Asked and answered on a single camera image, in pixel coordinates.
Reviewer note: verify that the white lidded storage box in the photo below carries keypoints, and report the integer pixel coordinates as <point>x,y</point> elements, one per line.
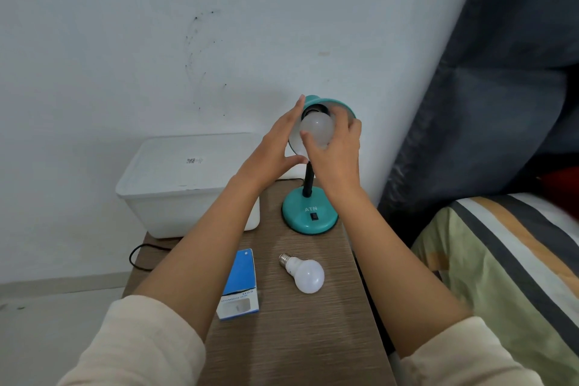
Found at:
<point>181,186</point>

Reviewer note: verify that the cream sleeve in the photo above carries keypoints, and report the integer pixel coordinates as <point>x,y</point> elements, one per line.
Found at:
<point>135,349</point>
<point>466,358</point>

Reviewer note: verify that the person's right forearm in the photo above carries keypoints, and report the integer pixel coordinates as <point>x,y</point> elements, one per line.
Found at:
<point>389,268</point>

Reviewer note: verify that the person's right thumb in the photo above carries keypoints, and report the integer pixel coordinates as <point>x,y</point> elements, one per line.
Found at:
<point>311,143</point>

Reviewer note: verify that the person's right hand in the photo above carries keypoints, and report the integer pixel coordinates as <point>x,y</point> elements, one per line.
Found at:
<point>339,164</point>

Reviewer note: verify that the blue light bulb box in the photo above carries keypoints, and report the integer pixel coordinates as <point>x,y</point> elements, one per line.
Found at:
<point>240,284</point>

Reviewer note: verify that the person's left hand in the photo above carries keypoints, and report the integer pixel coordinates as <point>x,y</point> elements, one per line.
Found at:
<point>267,159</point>

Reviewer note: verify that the person's left forearm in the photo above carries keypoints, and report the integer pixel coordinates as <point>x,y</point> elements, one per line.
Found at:
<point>203,250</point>

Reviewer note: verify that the teal desk lamp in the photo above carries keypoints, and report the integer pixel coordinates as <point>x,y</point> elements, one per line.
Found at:
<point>310,218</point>

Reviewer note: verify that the striped bed sheet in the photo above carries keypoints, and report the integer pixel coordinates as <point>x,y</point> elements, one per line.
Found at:
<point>506,272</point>

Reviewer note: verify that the person's left thumb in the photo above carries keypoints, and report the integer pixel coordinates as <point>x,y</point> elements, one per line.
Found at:
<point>295,161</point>

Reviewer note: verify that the red pillow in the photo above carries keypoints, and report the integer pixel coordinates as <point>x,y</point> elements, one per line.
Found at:
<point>561,191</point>

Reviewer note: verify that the white light bulb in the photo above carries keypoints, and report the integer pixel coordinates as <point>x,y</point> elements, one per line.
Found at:
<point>307,276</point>
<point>316,125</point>

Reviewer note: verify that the cream left sleeve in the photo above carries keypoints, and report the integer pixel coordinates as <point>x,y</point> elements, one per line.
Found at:
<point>135,349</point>

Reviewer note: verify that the cream right sleeve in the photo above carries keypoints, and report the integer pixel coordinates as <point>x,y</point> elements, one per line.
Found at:
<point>466,358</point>

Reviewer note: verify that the dark grey curtain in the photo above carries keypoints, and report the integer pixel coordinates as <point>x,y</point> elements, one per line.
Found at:
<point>488,105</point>

